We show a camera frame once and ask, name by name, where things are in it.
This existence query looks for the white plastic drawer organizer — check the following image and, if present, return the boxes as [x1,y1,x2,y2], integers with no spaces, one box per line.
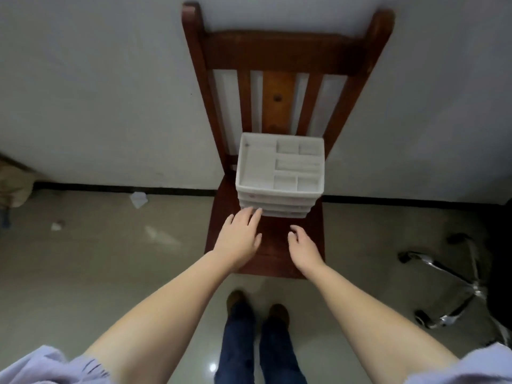
[235,132,325,219]

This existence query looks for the person's left forearm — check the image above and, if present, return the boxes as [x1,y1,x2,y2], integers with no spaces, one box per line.
[83,250,237,384]

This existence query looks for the person's right forearm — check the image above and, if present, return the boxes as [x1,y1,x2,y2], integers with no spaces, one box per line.
[306,265,461,384]

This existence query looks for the beige bag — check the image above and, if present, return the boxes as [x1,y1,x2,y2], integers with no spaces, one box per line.
[0,153,39,229]

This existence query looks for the light purple shirt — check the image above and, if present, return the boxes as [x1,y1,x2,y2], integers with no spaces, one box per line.
[0,342,512,384]

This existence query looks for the brown wooden chair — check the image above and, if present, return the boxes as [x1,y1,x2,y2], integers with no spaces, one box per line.
[181,2,397,280]

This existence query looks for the brown shoe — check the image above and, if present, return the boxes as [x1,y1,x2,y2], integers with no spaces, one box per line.
[268,303,290,326]
[226,290,247,313]

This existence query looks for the chrome base office chair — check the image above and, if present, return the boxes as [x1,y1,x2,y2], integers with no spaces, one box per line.
[398,196,512,349]

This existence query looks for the blue jeans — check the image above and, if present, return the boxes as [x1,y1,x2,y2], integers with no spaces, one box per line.
[214,302,309,384]

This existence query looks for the person's left hand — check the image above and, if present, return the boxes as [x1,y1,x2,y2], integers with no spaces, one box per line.
[211,206,263,273]

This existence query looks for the person's right hand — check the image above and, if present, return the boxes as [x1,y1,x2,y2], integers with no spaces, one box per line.
[287,225,327,280]

